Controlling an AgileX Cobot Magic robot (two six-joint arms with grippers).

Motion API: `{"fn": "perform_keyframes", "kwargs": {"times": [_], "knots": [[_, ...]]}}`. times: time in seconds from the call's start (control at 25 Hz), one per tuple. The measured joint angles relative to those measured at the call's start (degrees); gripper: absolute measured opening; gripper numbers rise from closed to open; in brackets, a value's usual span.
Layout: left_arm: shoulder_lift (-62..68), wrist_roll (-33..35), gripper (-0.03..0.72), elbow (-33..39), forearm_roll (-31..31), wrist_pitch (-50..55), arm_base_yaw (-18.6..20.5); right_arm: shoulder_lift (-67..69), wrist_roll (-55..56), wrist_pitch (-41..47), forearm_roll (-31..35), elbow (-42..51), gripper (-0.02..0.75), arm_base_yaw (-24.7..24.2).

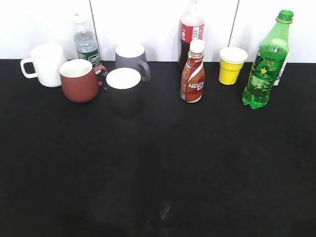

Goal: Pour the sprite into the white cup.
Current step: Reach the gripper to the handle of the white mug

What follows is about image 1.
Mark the white ceramic mug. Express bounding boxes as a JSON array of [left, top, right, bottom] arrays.
[[20, 43, 68, 87]]

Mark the green soda bottle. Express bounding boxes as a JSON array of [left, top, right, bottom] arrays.
[[242, 10, 294, 110]]

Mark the yellow paper cup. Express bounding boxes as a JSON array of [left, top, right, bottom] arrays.
[[219, 46, 248, 85]]

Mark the cola bottle red label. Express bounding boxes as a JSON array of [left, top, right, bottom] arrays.
[[178, 0, 205, 73]]

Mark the black ceramic mug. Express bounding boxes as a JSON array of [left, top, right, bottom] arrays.
[[102, 68, 144, 116]]

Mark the brown Nescafe coffee bottle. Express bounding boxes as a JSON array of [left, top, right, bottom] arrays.
[[180, 39, 205, 103]]

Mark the grey ceramic mug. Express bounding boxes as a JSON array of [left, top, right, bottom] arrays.
[[115, 43, 151, 82]]

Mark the dark red ceramic mug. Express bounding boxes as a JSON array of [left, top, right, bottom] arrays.
[[59, 59, 108, 103]]

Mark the clear water bottle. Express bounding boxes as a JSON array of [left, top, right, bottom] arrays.
[[73, 13, 102, 67]]

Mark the white carton behind bottle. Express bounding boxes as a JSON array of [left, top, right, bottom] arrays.
[[274, 53, 289, 86]]

